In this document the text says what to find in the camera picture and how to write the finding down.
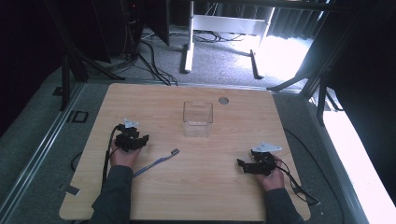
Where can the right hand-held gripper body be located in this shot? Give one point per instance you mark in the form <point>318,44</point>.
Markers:
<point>264,165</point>

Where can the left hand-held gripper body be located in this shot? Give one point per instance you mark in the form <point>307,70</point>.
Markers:
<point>126,140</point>

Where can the blue toothbrush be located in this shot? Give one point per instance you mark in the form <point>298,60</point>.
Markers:
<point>155,162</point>

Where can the clear plastic container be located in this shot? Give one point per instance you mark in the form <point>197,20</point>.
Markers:
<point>198,119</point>

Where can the person's left hand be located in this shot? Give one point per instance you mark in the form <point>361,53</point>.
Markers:
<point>124,158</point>

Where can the person's right hand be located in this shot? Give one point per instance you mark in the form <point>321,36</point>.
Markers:
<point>274,180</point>

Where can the grey round table grommet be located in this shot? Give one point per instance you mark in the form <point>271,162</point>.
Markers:
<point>223,100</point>

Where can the grey tape piece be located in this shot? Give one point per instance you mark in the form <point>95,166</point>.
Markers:
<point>72,189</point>

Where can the black metal stand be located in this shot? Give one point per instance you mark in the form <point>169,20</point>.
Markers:
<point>70,62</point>
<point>314,77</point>

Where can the dark computer tower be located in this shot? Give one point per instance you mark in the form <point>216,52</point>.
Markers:
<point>121,28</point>

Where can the dark curtain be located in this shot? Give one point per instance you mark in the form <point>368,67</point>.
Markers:
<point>292,23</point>

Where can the black rectangular floor bracket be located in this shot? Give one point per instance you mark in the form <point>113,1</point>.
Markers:
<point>79,116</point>

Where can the aluminium floor rail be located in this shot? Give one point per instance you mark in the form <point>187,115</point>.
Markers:
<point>336,161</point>
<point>34,155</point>

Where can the white desk frame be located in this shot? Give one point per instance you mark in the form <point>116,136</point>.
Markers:
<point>227,24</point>

